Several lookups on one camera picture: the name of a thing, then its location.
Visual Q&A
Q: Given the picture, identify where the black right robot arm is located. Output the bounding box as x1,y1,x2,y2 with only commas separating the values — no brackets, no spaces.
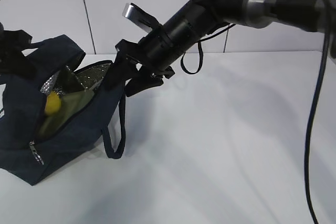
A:
105,0,335,97

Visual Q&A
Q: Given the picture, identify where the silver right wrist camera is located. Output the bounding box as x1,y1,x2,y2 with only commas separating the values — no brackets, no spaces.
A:
122,3,161,33

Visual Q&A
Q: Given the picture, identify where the navy blue lunch bag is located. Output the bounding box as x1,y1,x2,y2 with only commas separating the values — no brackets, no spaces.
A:
1,35,125,185

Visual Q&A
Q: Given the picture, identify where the glass container green lid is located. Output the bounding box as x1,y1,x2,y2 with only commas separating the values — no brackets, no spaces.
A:
38,90,95,138

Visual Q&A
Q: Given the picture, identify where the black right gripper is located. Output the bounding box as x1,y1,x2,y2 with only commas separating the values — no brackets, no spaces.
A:
104,39,175,97

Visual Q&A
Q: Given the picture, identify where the yellow lemon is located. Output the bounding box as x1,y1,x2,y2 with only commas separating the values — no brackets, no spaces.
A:
45,91,61,116

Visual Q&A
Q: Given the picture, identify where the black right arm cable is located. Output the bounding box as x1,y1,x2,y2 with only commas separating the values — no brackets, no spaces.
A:
303,0,332,224

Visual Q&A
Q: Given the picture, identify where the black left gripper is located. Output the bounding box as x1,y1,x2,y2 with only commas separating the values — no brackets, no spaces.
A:
1,30,36,79

